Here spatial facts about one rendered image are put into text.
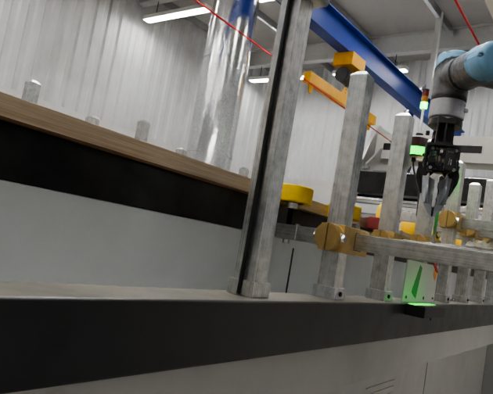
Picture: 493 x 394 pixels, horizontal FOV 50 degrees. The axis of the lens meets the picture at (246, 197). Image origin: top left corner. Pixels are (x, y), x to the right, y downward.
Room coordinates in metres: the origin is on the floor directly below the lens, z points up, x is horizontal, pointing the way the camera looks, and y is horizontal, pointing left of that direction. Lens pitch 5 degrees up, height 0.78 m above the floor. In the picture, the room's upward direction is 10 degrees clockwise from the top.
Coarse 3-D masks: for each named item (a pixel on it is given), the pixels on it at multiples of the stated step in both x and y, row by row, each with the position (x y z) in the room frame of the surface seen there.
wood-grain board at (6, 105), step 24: (0, 96) 0.61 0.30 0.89; (24, 120) 0.64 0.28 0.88; (48, 120) 0.66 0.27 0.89; (72, 120) 0.69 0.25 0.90; (96, 144) 0.73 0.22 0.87; (120, 144) 0.76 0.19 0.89; (144, 144) 0.80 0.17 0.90; (168, 168) 0.86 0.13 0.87; (192, 168) 0.89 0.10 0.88; (216, 168) 0.94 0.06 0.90
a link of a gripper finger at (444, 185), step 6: (444, 180) 1.15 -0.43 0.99; (450, 180) 1.15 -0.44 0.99; (438, 186) 1.15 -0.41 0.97; (444, 186) 1.13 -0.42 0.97; (450, 186) 1.15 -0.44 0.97; (438, 192) 1.15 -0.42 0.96; (444, 192) 1.11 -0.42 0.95; (438, 198) 1.15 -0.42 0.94; (444, 198) 1.11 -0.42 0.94; (438, 204) 1.15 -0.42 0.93; (432, 210) 1.16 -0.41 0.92; (438, 210) 1.15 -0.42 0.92; (432, 216) 1.15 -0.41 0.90
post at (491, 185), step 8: (488, 184) 1.98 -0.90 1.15; (488, 192) 1.98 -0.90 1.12; (488, 200) 1.97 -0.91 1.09; (488, 208) 1.97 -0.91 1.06; (488, 216) 1.97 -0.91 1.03; (480, 272) 1.97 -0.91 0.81; (480, 280) 1.97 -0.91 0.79; (472, 288) 1.98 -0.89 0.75; (480, 288) 1.97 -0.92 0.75; (480, 296) 1.96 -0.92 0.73
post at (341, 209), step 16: (352, 80) 0.97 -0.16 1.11; (368, 80) 0.96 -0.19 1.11; (352, 96) 0.97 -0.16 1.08; (368, 96) 0.97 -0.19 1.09; (352, 112) 0.97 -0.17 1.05; (368, 112) 0.98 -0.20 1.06; (352, 128) 0.96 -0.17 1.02; (352, 144) 0.96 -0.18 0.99; (336, 160) 0.98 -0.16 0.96; (352, 160) 0.96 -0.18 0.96; (336, 176) 0.97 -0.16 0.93; (352, 176) 0.96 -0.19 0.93; (336, 192) 0.97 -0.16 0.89; (352, 192) 0.97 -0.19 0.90; (336, 208) 0.97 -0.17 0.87; (352, 208) 0.98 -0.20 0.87; (336, 256) 0.96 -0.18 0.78; (320, 272) 0.97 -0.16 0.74; (336, 272) 0.96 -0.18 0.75
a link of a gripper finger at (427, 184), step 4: (424, 176) 1.16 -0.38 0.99; (428, 176) 1.14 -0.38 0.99; (424, 180) 1.16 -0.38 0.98; (428, 180) 1.14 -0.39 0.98; (432, 180) 1.16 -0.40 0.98; (424, 184) 1.16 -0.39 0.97; (428, 184) 1.13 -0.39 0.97; (432, 184) 1.16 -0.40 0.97; (424, 188) 1.16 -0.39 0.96; (428, 188) 1.15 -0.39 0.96; (432, 188) 1.16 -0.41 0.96; (424, 192) 1.16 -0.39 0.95; (428, 192) 1.16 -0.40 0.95; (424, 196) 1.16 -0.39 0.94; (428, 196) 1.16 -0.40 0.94; (432, 196) 1.15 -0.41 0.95; (424, 200) 1.15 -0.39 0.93; (428, 200) 1.16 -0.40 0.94; (424, 204) 1.16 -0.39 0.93; (428, 204) 1.16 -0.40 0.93; (424, 208) 1.16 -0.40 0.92; (428, 208) 1.16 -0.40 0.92; (432, 208) 1.15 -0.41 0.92; (428, 212) 1.16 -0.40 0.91
